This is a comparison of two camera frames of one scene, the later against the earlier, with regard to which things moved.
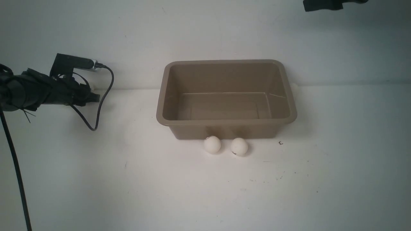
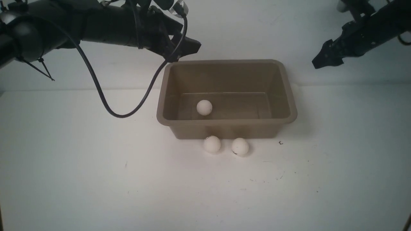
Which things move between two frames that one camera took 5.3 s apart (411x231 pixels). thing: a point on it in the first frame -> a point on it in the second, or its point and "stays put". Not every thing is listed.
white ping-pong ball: [212, 144] stays put
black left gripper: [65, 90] -> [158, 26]
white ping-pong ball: [239, 146] stays put
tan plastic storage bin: [226, 98] stays put
